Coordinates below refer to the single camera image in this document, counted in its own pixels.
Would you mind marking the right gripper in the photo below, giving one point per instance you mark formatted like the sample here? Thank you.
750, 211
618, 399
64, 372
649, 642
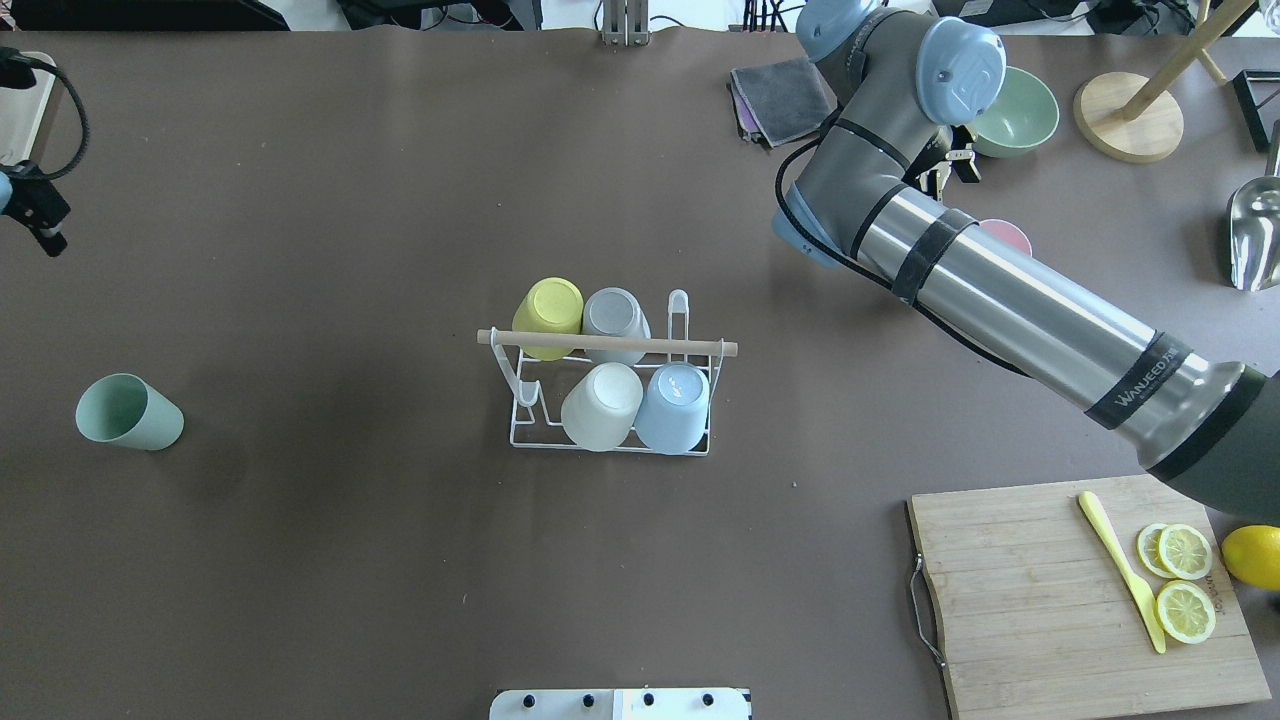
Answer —
943, 178

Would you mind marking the pink cup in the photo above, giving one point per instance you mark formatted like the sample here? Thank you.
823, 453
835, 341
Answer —
1008, 233

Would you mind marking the mint green cup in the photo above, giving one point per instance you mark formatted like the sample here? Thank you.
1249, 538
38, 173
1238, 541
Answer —
124, 411

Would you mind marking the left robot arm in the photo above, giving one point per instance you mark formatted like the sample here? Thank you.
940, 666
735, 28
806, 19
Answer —
29, 194

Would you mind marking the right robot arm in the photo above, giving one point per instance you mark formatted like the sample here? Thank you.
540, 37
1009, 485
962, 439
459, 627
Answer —
1207, 430

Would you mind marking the grey cup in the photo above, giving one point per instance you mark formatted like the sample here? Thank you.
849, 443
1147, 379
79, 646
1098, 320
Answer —
614, 312

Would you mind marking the light blue cup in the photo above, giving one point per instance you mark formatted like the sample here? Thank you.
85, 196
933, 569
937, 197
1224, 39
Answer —
673, 415

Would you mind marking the yellow cup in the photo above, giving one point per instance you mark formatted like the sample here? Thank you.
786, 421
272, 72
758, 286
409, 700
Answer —
552, 305

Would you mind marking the cream white cup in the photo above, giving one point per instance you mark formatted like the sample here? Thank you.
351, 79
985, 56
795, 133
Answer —
600, 410

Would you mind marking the white cup holder rack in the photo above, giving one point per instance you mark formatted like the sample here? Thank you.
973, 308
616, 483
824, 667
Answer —
540, 369

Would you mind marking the green bowl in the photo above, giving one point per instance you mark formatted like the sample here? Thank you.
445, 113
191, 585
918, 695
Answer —
1024, 115

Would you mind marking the grey cloth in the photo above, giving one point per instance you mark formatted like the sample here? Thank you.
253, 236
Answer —
787, 99

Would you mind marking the wooden mug tree stand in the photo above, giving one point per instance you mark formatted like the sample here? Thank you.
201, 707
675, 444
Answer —
1136, 119

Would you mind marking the purple cloth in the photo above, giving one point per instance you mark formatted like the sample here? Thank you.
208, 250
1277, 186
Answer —
749, 130

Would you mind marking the metal scoop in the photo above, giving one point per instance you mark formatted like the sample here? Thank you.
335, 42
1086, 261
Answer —
1253, 227

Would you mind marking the lemon slice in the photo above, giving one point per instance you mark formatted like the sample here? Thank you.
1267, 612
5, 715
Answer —
1186, 612
1174, 551

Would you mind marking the wooden cutting board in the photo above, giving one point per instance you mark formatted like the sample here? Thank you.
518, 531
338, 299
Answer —
1033, 620

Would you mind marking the yellow plastic knife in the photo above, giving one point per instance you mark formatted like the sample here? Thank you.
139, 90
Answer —
1139, 589

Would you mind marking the yellow lemon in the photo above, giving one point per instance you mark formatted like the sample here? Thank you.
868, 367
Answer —
1251, 555

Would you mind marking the cream tray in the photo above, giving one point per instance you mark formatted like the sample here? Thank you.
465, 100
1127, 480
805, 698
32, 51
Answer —
29, 102

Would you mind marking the aluminium frame post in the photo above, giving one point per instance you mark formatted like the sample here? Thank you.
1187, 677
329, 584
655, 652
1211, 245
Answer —
625, 23

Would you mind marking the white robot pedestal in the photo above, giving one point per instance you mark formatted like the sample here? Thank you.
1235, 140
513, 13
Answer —
623, 703

